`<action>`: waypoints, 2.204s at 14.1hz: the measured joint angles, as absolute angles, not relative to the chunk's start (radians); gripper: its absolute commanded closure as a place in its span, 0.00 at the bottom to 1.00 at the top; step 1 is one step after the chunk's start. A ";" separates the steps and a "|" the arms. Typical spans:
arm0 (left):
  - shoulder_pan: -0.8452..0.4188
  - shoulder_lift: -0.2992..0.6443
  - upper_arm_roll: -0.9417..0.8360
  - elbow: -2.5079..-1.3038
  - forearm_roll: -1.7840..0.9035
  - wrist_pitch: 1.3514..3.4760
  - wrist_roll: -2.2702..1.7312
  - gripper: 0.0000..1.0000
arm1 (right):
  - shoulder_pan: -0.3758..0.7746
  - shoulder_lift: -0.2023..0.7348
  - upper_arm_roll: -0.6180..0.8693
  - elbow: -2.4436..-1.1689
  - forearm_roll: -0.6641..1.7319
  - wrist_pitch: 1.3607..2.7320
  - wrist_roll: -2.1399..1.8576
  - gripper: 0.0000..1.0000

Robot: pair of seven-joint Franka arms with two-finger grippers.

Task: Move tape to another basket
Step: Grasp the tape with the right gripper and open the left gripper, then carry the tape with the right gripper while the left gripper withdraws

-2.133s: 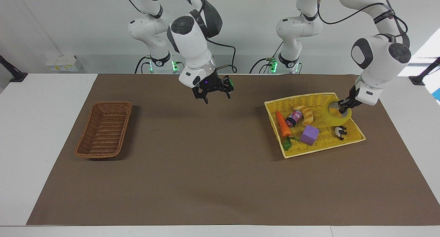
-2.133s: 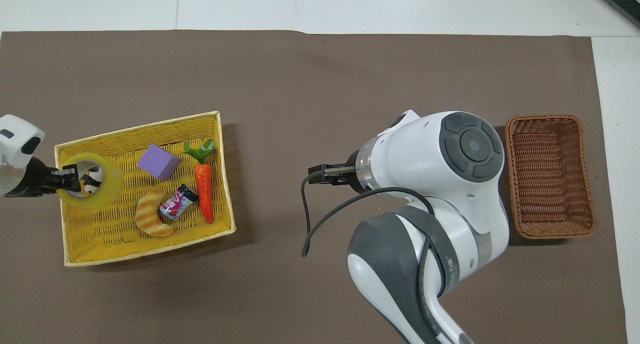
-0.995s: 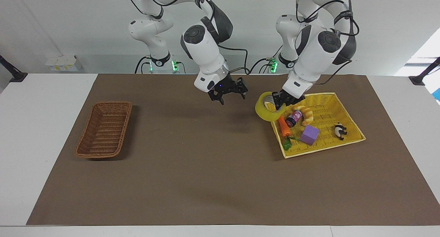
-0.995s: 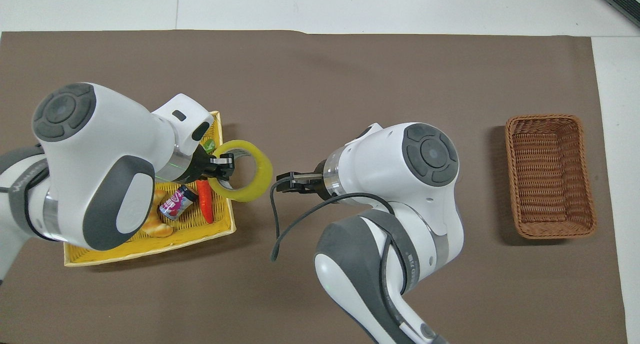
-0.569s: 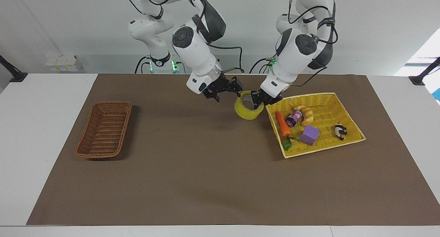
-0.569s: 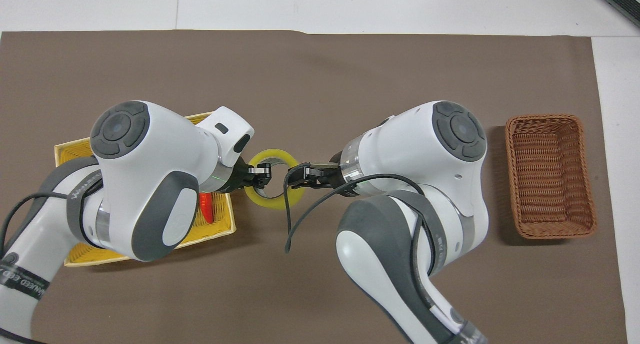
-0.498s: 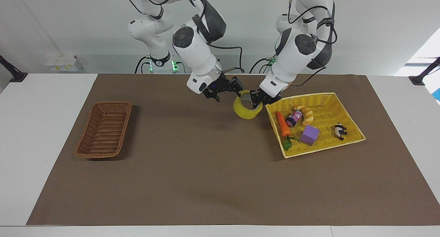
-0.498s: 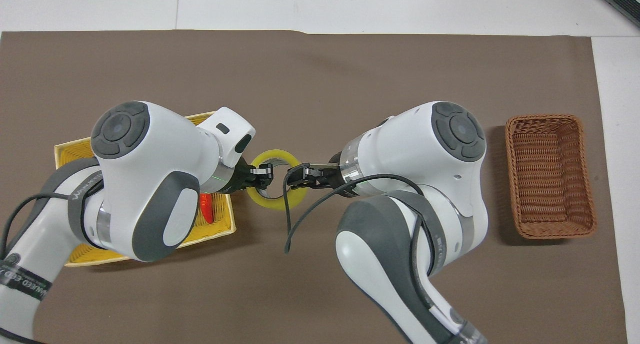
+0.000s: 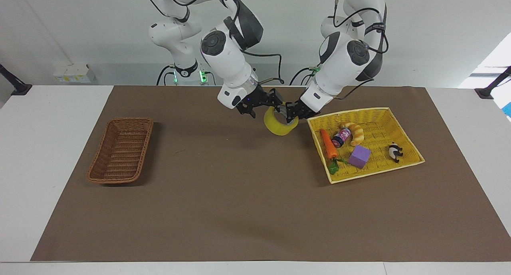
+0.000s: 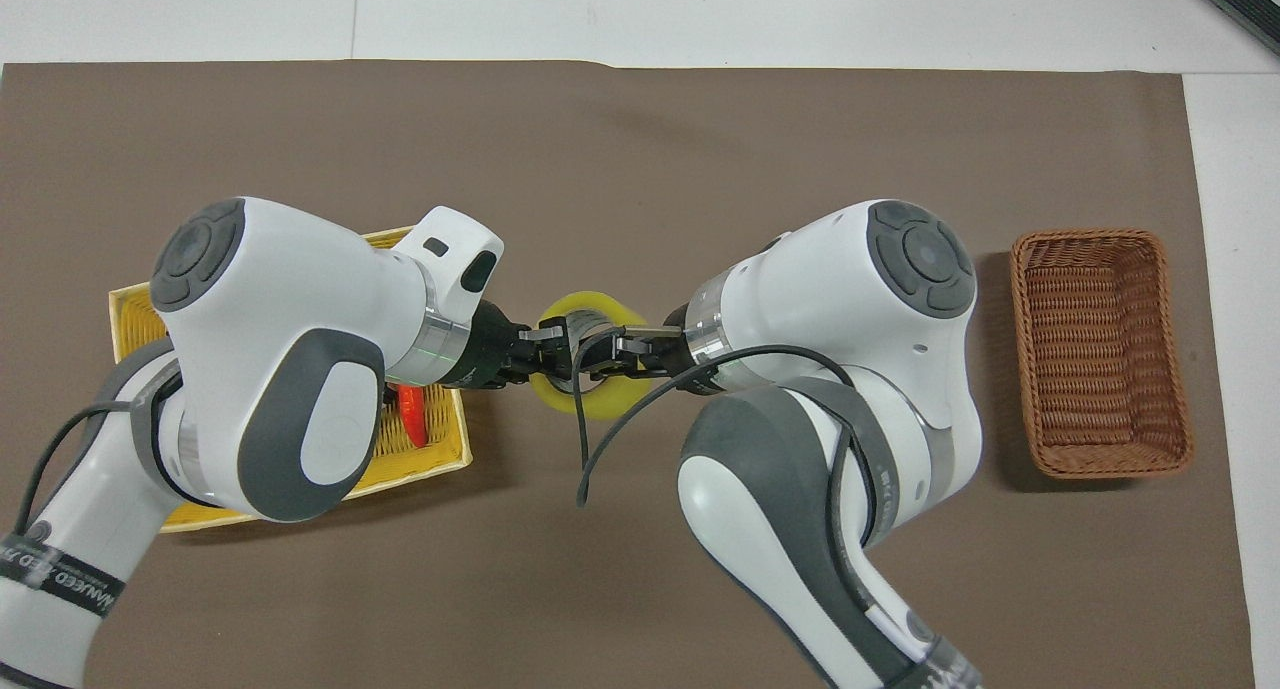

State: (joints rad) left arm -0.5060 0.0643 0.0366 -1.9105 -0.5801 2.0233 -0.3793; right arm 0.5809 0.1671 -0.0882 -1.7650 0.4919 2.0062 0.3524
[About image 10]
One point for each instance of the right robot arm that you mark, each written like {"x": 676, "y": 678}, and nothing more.
{"x": 830, "y": 279}

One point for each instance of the brown wicker basket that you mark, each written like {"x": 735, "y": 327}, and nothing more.
{"x": 1100, "y": 354}

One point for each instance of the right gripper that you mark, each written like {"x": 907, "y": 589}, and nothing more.
{"x": 680, "y": 359}

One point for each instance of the yellow tape roll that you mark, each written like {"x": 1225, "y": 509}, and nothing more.
{"x": 600, "y": 401}

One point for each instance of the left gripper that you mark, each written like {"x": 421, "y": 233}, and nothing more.
{"x": 490, "y": 349}

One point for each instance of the red chili pepper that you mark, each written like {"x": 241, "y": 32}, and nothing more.
{"x": 412, "y": 417}

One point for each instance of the black stand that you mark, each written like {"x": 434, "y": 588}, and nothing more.
{"x": 1245, "y": 4}

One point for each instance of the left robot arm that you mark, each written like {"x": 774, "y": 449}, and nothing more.
{"x": 270, "y": 299}

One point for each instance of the yellow woven basket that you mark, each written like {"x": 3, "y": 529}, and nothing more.
{"x": 440, "y": 439}

